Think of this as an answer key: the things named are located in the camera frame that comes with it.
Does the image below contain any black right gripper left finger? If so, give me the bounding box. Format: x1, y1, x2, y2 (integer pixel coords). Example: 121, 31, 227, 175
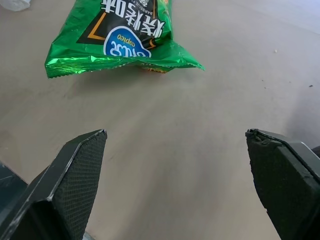
0, 129, 108, 240

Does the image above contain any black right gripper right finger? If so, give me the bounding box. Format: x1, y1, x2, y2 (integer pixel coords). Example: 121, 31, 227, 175
245, 128, 320, 240

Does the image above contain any green snack chip bag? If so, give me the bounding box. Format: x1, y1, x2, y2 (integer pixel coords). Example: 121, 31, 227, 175
44, 0, 206, 80

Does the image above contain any clear plastic object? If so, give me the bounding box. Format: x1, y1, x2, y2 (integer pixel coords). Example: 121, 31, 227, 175
0, 0, 32, 12

